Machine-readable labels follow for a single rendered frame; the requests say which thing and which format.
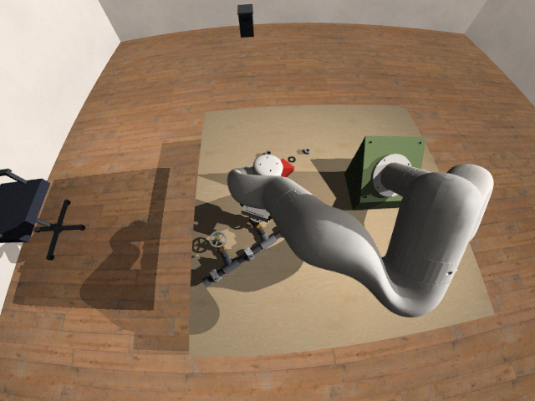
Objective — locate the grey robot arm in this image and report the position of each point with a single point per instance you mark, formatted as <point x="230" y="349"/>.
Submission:
<point x="434" y="224"/>

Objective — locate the dark red flat block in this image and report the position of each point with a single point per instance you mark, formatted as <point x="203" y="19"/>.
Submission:
<point x="287" y="168"/>

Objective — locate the grey t-shaped pipe manifold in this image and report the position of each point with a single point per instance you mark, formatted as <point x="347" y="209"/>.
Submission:
<point x="231" y="264"/>

